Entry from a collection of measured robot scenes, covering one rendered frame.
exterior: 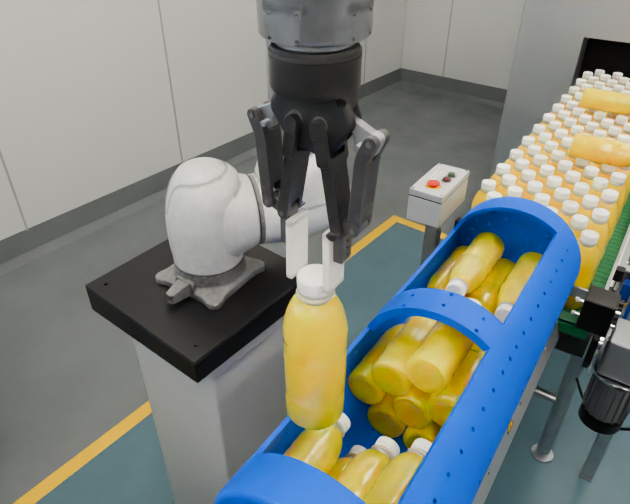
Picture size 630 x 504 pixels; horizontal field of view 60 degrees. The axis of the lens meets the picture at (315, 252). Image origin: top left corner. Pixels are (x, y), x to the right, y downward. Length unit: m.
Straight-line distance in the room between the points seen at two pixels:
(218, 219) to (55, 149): 2.46
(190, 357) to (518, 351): 0.59
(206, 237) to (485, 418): 0.61
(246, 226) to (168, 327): 0.26
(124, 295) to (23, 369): 1.60
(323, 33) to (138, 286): 0.94
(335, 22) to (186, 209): 0.73
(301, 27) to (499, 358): 0.64
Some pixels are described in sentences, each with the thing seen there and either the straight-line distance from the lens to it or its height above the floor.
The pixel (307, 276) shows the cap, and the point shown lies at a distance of 0.56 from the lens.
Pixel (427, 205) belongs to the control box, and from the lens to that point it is 1.55.
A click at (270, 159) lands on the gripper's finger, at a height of 1.59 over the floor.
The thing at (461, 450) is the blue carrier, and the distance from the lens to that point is 0.80.
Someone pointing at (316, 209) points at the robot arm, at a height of 1.24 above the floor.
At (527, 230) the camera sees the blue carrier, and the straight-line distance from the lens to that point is 1.31.
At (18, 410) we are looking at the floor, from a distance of 2.64.
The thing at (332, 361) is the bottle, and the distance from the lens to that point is 0.60.
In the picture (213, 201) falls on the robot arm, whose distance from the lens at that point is 1.07.
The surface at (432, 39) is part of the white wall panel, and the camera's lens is 5.98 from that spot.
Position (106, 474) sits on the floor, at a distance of 2.30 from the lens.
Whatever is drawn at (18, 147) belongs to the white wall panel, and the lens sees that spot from 3.39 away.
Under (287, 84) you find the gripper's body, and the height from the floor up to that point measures 1.68.
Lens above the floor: 1.81
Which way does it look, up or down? 34 degrees down
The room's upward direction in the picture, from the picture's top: straight up
